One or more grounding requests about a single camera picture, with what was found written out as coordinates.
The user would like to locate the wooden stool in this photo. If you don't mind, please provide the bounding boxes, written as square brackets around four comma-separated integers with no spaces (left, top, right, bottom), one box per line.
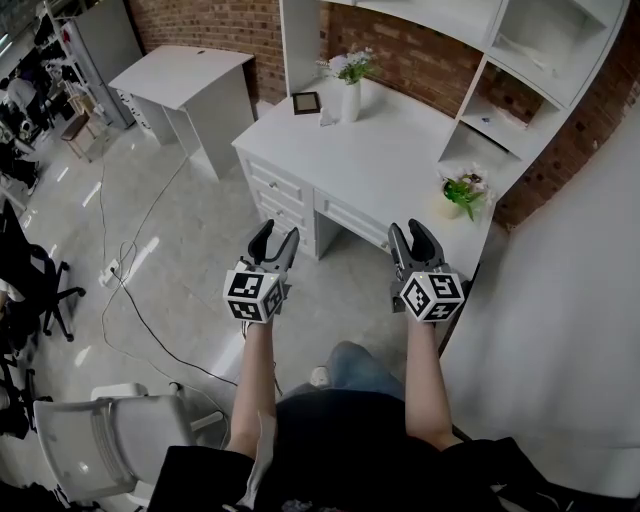
[59,93,104,162]

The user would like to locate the white office chair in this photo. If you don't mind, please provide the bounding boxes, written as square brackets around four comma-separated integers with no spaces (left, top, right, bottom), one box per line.
[32,381,232,509]

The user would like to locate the person's black shirt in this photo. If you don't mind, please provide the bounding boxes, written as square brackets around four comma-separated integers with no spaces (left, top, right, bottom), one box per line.
[148,388,640,512]

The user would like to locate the white storage rack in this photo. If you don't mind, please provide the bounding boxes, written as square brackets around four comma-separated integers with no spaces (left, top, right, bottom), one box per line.
[27,0,89,109]

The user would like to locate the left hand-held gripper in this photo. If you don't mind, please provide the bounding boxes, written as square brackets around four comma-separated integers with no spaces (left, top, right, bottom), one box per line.
[222,218,302,327]

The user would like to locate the dark picture frame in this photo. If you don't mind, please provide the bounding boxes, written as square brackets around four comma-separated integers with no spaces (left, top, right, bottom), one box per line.
[291,90,322,117]

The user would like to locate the small white side table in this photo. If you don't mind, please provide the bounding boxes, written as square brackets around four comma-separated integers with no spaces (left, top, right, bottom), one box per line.
[107,44,257,181]

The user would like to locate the white vase with purple flowers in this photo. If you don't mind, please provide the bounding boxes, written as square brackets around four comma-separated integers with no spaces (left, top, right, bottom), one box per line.
[315,46,379,124]

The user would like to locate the person's blue jeans leg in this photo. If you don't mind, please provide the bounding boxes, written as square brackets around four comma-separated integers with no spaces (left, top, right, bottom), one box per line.
[326,340,407,401]

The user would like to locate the white power strip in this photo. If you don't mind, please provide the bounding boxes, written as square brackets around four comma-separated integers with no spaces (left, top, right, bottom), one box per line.
[97,258,122,288]

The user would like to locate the person's right forearm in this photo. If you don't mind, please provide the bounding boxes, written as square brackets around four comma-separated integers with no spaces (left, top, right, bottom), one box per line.
[402,315,462,451]

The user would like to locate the black floor cable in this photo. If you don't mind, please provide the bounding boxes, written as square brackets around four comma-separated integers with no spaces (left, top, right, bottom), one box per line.
[110,267,240,389]

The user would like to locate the black office chair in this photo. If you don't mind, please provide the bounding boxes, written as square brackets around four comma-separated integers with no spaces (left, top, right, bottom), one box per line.
[0,344,54,441]
[0,198,87,346]

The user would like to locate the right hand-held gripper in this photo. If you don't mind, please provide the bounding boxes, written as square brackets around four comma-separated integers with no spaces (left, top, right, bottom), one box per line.
[388,217,467,324]

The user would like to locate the green potted plant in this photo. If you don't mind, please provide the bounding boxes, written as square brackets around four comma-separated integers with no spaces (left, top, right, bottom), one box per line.
[435,169,496,223]

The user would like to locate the white floor cable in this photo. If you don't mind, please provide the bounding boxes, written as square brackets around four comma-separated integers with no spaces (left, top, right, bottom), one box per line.
[97,147,139,274]

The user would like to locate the white hutch shelf unit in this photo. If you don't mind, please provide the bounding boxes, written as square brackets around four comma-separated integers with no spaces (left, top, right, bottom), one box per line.
[278,0,632,176]

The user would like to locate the person's left forearm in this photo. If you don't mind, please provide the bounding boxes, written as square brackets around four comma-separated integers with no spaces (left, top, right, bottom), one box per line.
[225,319,279,457]

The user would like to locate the white desk with drawers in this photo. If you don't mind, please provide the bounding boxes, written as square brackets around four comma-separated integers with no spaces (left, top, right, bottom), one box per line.
[231,74,506,281]

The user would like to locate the grey metal cabinet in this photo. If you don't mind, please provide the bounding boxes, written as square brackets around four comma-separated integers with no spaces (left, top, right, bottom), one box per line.
[73,0,145,131]

